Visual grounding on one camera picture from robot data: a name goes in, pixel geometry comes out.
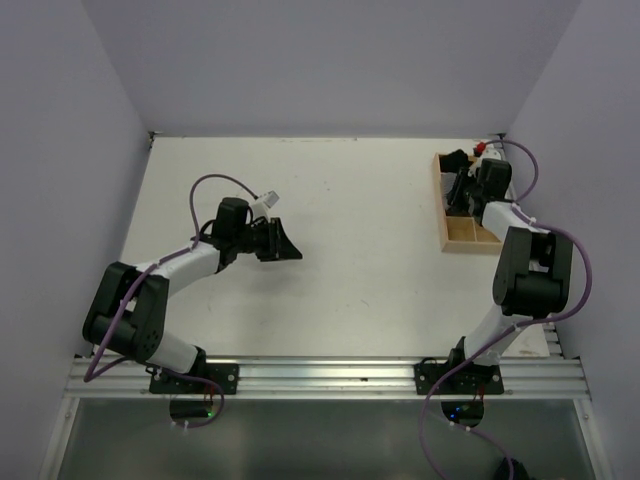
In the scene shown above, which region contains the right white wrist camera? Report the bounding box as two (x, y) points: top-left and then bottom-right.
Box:
(478, 145), (503, 161)

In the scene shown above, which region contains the aluminium rail frame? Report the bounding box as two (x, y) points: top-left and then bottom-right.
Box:
(63, 357), (590, 400)

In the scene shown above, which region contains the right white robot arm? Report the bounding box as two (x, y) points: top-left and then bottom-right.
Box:
(439, 151), (573, 393)

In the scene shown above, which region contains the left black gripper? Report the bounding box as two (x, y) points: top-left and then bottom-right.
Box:
(233, 217), (301, 261)

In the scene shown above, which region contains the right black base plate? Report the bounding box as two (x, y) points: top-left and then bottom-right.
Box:
(413, 358), (505, 396)

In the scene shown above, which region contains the grey striped underwear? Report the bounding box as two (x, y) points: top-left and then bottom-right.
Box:
(440, 172), (457, 204)

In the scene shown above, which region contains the black rolled cloth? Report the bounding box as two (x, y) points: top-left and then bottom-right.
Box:
(439, 149), (476, 174)

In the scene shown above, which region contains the black object bottom edge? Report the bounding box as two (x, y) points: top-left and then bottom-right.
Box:
(492, 458), (536, 480)

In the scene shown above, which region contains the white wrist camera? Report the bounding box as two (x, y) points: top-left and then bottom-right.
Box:
(250, 190), (279, 218)
(478, 145), (503, 161)

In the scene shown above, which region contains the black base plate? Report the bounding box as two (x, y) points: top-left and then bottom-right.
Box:
(145, 362), (240, 395)
(413, 358), (505, 396)

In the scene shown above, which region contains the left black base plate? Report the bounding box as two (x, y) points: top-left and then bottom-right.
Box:
(145, 362), (240, 395)

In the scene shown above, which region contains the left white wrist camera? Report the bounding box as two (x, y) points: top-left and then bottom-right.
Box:
(250, 190), (279, 218)

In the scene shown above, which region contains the wooden compartment tray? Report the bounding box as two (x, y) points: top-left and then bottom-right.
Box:
(431, 153), (502, 255)

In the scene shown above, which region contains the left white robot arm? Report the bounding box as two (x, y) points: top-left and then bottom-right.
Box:
(82, 197), (303, 393)

